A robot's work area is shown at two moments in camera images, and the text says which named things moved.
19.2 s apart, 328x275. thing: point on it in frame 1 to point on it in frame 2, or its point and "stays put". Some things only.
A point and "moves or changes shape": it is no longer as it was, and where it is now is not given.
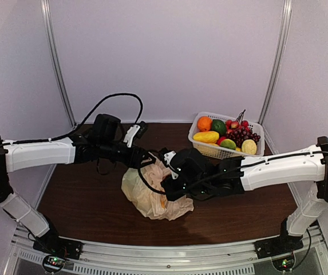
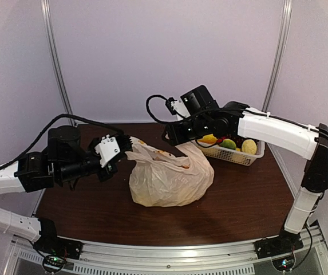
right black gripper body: (193, 188) to (200, 127)
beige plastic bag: (153, 204) moves or changes shape
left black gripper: (135, 162) to (110, 169)
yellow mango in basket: (209, 137) stays put
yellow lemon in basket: (249, 146) stays put
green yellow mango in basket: (228, 143) stays put
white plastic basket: (216, 151) stays put
